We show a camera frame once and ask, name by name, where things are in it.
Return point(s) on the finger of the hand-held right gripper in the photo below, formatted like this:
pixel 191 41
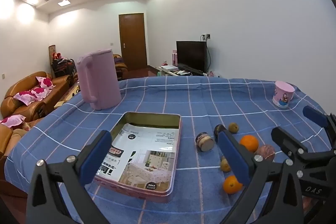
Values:
pixel 288 140
pixel 315 115

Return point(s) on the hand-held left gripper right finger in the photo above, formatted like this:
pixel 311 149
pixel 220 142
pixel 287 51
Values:
pixel 233 158

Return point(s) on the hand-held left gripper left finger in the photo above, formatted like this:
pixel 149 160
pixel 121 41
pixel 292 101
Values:
pixel 95 155

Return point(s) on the brown longan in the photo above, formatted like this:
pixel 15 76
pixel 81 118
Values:
pixel 225 165
pixel 233 127

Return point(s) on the orange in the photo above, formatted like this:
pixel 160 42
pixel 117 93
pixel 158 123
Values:
pixel 231 185
pixel 248 143

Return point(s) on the dark purple mangosteen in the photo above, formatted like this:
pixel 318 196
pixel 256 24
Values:
pixel 265 152
pixel 216 130

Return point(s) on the purple sugarcane piece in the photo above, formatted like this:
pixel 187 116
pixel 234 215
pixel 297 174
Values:
pixel 204 142

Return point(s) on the pink metal tin box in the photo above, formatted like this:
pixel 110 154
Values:
pixel 147 119

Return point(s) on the pink cartoon cup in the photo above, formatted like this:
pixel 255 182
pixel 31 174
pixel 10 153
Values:
pixel 283 94

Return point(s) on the printed paper leaflet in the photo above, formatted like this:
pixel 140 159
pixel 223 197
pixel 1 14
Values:
pixel 149 150

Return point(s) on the blue plaid tablecloth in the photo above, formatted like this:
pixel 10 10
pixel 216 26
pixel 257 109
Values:
pixel 189 98

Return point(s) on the pink electric kettle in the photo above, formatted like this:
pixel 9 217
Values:
pixel 98 79

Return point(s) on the pink floral cushion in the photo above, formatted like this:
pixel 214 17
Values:
pixel 11 120
pixel 44 82
pixel 32 94

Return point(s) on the brown leather armchair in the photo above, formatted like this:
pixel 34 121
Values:
pixel 8 140

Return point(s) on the small brown leather sofa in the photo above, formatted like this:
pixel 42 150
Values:
pixel 120 66

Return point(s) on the dark rack with red toys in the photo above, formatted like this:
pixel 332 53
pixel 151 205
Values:
pixel 63 65

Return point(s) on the long brown leather sofa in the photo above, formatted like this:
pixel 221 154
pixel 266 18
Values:
pixel 26 82

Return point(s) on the white television cabinet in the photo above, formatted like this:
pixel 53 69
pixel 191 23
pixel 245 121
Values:
pixel 170 71

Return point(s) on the black television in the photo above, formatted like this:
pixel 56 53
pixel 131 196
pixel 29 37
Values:
pixel 191 56

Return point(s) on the brown wooden door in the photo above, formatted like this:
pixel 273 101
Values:
pixel 132 41

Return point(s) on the square ceiling light panel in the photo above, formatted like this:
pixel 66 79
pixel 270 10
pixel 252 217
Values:
pixel 64 2

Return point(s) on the wall power socket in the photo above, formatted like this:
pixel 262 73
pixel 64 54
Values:
pixel 206 36

